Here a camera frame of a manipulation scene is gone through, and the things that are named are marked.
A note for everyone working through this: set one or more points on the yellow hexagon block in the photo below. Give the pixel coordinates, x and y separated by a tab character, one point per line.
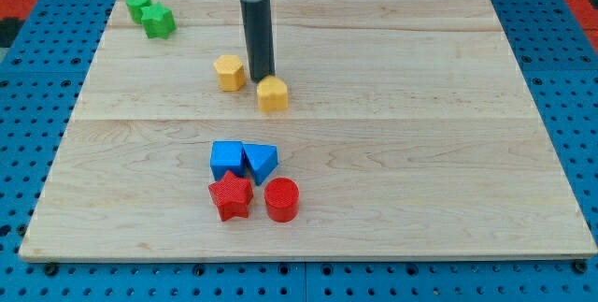
230	73

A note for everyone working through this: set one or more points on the red star block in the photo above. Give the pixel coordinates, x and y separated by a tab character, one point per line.
231	195

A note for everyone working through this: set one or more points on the green star block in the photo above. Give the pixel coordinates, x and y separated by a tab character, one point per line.
158	21

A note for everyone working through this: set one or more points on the blue triangle block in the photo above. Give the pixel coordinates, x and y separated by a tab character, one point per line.
261	160

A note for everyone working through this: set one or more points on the yellow heart block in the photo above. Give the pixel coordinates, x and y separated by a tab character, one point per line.
272	94

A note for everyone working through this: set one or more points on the red cylinder block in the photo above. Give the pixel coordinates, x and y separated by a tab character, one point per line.
281	197

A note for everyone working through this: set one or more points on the blue cube block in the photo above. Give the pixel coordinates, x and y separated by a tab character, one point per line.
227	156

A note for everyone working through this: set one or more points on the light wooden board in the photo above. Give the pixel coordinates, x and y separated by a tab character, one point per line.
410	132

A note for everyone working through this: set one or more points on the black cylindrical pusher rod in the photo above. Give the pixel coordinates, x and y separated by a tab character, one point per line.
258	31

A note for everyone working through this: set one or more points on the green cylinder block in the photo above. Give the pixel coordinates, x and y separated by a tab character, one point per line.
135	9

